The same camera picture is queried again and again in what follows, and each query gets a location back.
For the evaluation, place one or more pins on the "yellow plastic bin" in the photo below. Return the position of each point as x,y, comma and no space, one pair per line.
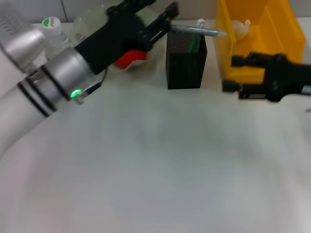
267,36

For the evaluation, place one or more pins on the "red-orange toy fruit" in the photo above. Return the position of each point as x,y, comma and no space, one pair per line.
131,58

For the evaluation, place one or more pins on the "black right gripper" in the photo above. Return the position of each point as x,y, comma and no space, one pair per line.
284,77

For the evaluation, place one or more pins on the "black mesh pen holder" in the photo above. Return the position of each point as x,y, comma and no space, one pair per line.
184,65

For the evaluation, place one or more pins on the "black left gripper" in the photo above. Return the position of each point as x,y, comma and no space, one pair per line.
111,38

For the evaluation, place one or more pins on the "grey glitter pen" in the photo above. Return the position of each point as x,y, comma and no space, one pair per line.
199,30

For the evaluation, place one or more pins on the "translucent green fruit plate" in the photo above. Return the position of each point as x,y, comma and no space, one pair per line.
150,17

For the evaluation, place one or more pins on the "mint green pen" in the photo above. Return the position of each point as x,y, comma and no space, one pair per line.
194,43

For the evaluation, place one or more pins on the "clear bottle with green label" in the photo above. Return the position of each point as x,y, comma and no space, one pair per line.
54,36

